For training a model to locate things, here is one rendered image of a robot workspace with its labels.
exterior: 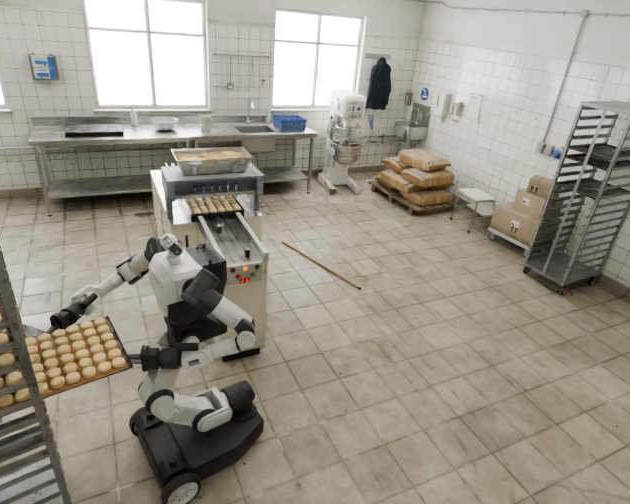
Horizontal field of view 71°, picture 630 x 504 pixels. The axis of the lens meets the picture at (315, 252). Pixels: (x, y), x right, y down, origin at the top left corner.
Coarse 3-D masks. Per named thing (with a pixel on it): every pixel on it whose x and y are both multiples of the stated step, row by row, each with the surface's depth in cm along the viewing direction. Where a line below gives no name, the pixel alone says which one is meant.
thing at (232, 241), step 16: (208, 224) 335; (224, 224) 337; (224, 240) 314; (240, 240) 316; (224, 256) 294; (240, 256) 296; (256, 256) 298; (240, 288) 298; (256, 288) 303; (240, 304) 304; (256, 304) 310; (256, 320) 316; (224, 336) 311; (256, 336) 323; (240, 352) 328; (256, 352) 335
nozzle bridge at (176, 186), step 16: (176, 176) 323; (192, 176) 326; (208, 176) 329; (224, 176) 332; (240, 176) 335; (256, 176) 340; (176, 192) 328; (192, 192) 333; (208, 192) 336; (224, 192) 339; (240, 192) 344; (256, 192) 348; (256, 208) 364
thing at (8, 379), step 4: (12, 372) 161; (16, 372) 162; (20, 372) 164; (0, 376) 162; (4, 376) 162; (8, 376) 160; (12, 376) 160; (16, 376) 160; (20, 376) 160; (0, 380) 158; (4, 380) 160; (8, 380) 158; (12, 380) 158; (16, 380) 159; (20, 380) 160; (0, 384) 157; (4, 384) 159; (8, 384) 159; (12, 384) 159; (0, 388) 157
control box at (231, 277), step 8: (232, 264) 286; (240, 264) 287; (248, 264) 288; (256, 264) 290; (240, 272) 288; (248, 272) 291; (256, 272) 293; (232, 280) 288; (240, 280) 291; (256, 280) 296
